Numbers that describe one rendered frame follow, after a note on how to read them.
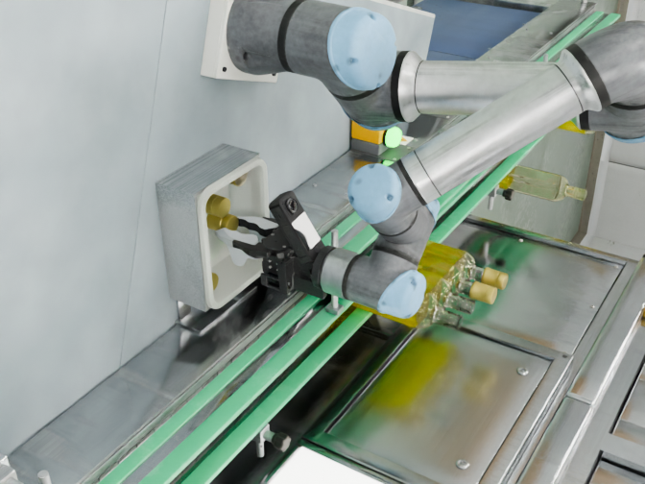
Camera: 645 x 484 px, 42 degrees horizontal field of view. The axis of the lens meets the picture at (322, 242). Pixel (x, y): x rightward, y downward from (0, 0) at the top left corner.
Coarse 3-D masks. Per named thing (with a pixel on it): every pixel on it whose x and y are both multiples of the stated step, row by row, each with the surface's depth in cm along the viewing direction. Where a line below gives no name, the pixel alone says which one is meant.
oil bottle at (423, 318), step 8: (424, 296) 156; (432, 296) 157; (352, 304) 163; (360, 304) 162; (424, 304) 154; (432, 304) 155; (376, 312) 160; (416, 312) 155; (424, 312) 154; (432, 312) 155; (400, 320) 158; (408, 320) 157; (416, 320) 156; (424, 320) 155; (432, 320) 155
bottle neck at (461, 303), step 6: (450, 294) 159; (450, 300) 159; (456, 300) 158; (462, 300) 158; (468, 300) 158; (450, 306) 159; (456, 306) 158; (462, 306) 158; (468, 306) 157; (474, 306) 159; (468, 312) 157
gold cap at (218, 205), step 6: (210, 198) 137; (216, 198) 136; (222, 198) 136; (210, 204) 136; (216, 204) 136; (222, 204) 136; (228, 204) 138; (210, 210) 137; (216, 210) 136; (222, 210) 136; (228, 210) 138; (222, 216) 137
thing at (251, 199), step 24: (240, 168) 134; (264, 168) 139; (216, 192) 141; (240, 192) 143; (264, 192) 141; (240, 216) 146; (264, 216) 144; (216, 240) 145; (216, 264) 147; (216, 288) 142; (240, 288) 143
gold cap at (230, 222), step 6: (210, 216) 141; (216, 216) 140; (228, 216) 140; (234, 216) 140; (210, 222) 141; (216, 222) 140; (222, 222) 139; (228, 222) 139; (234, 222) 141; (210, 228) 141; (216, 228) 140; (222, 228) 140; (228, 228) 140; (234, 228) 141
